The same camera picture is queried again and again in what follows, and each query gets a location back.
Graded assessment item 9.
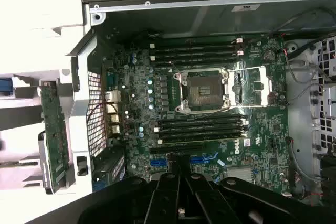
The blue expansion slot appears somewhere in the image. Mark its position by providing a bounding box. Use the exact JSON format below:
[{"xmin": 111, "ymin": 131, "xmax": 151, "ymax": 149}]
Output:
[{"xmin": 150, "ymin": 155, "xmax": 211, "ymax": 168}]

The silver finned chipset heatsink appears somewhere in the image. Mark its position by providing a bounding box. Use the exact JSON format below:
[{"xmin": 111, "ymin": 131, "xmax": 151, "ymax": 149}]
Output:
[{"xmin": 227, "ymin": 166, "xmax": 254, "ymax": 183}]

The black expansion slot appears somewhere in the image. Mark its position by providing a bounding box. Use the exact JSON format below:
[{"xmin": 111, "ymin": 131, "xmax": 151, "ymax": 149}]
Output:
[{"xmin": 149, "ymin": 144, "xmax": 203, "ymax": 154}]

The black RAM slot white latch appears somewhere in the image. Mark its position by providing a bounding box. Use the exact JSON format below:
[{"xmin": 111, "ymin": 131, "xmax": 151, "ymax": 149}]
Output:
[
  {"xmin": 149, "ymin": 50, "xmax": 244, "ymax": 61},
  {"xmin": 149, "ymin": 38, "xmax": 244, "ymax": 50},
  {"xmin": 156, "ymin": 132, "xmax": 246, "ymax": 145},
  {"xmin": 154, "ymin": 119, "xmax": 249, "ymax": 133}
]

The green Dell motherboard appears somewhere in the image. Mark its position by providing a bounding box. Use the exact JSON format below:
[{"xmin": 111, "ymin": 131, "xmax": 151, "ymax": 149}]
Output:
[{"xmin": 101, "ymin": 34, "xmax": 293, "ymax": 198}]

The black case latch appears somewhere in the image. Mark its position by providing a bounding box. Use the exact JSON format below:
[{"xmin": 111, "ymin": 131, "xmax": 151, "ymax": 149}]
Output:
[{"xmin": 76, "ymin": 155, "xmax": 89, "ymax": 177}]

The thin metal locking lever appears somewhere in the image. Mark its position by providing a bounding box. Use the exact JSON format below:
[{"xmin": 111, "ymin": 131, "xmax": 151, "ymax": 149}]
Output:
[
  {"xmin": 227, "ymin": 66, "xmax": 263, "ymax": 73},
  {"xmin": 222, "ymin": 103, "xmax": 291, "ymax": 111}
]

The metal CPU socket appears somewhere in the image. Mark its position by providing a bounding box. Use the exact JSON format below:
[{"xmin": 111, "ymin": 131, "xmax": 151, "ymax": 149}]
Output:
[{"xmin": 172, "ymin": 68, "xmax": 230, "ymax": 114}]

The silver socket cover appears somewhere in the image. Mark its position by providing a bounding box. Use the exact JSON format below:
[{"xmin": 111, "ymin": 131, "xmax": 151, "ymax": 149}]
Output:
[{"xmin": 227, "ymin": 66, "xmax": 273, "ymax": 107}]

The blue rear port connector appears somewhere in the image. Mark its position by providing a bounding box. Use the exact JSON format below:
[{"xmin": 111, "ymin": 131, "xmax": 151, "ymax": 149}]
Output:
[{"xmin": 106, "ymin": 71, "xmax": 117, "ymax": 90}]

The round coin battery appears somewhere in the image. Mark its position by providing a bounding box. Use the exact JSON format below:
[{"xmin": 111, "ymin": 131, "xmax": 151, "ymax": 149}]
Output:
[{"xmin": 263, "ymin": 50, "xmax": 276, "ymax": 62}]

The silver perforated disk bay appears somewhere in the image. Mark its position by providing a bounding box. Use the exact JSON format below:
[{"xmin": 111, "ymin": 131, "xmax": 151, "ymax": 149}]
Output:
[{"xmin": 311, "ymin": 35, "xmax": 336, "ymax": 156}]

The white parts rack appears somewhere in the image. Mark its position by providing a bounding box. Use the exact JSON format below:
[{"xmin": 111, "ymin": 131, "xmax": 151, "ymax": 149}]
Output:
[{"xmin": 0, "ymin": 69, "xmax": 74, "ymax": 196}]

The silver open PC case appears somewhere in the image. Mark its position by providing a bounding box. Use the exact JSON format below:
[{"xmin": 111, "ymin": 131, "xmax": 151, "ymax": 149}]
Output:
[{"xmin": 64, "ymin": 0, "xmax": 336, "ymax": 210}]

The blue plastic part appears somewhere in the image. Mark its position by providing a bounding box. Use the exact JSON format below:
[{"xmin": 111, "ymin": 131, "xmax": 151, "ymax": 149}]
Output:
[{"xmin": 0, "ymin": 77, "xmax": 13, "ymax": 97}]

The white label sticker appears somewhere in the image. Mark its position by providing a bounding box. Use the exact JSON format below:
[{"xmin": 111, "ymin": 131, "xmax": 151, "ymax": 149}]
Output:
[{"xmin": 232, "ymin": 4, "xmax": 261, "ymax": 13}]

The grey wire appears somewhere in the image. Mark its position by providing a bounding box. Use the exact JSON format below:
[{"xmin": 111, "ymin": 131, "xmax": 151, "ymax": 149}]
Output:
[
  {"xmin": 290, "ymin": 140, "xmax": 320, "ymax": 183},
  {"xmin": 270, "ymin": 7, "xmax": 336, "ymax": 37},
  {"xmin": 284, "ymin": 48, "xmax": 321, "ymax": 84}
]

